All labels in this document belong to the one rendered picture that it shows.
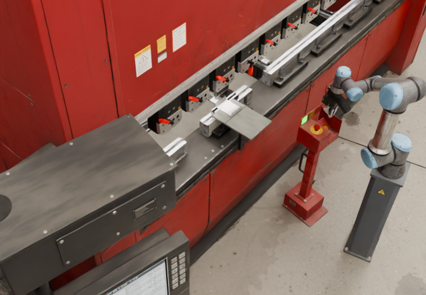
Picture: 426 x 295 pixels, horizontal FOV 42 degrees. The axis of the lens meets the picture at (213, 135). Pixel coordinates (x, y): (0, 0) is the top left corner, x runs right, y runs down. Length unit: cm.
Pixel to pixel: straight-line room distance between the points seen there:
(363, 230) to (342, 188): 61
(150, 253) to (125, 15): 86
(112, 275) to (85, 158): 38
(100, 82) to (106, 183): 45
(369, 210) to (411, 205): 78
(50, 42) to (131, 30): 60
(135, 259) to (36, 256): 38
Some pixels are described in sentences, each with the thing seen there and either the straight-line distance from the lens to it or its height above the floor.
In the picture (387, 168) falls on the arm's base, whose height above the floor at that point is 83.
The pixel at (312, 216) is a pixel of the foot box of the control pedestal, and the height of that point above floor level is 1.
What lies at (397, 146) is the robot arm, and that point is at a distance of 299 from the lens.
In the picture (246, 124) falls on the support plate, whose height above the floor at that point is 100.
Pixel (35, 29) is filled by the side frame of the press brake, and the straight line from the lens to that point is 156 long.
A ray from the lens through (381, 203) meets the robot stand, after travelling 328.
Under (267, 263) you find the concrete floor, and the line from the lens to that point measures 359.
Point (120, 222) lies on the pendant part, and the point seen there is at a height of 184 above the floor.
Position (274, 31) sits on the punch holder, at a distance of 305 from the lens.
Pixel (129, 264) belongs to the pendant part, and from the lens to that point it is 172.
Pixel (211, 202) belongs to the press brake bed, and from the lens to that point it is 322.
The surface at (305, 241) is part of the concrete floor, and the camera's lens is 372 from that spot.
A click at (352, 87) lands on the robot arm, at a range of 300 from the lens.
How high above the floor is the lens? 307
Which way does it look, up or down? 46 degrees down
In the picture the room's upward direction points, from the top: 2 degrees clockwise
